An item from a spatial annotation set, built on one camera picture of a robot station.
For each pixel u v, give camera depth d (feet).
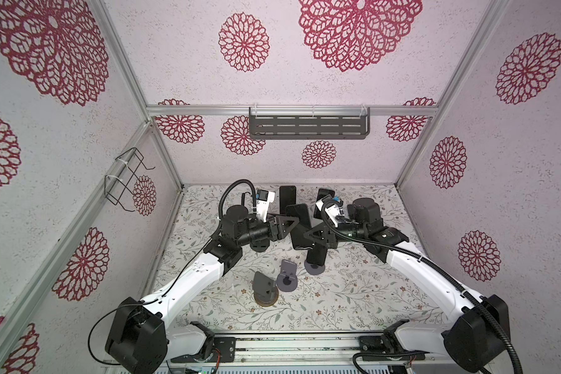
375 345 2.44
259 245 3.11
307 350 2.49
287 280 2.86
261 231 2.11
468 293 1.39
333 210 2.16
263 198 2.13
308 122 3.08
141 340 1.30
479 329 1.29
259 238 2.10
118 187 2.45
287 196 3.20
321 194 3.22
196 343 2.01
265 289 2.63
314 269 3.01
